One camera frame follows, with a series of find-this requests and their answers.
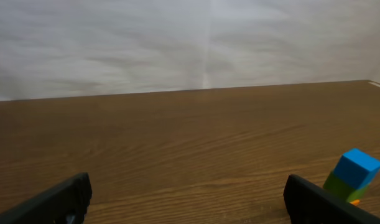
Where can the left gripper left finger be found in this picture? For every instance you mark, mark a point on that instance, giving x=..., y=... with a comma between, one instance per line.
x=53, y=202

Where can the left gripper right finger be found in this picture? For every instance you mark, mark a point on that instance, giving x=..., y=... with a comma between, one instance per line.
x=317, y=205

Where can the green cube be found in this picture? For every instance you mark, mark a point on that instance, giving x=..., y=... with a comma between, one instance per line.
x=340, y=188

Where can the orange cube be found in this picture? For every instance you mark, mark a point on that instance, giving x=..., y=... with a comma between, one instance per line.
x=355, y=202

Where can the blue cube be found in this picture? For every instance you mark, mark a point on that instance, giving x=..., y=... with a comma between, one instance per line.
x=357, y=168

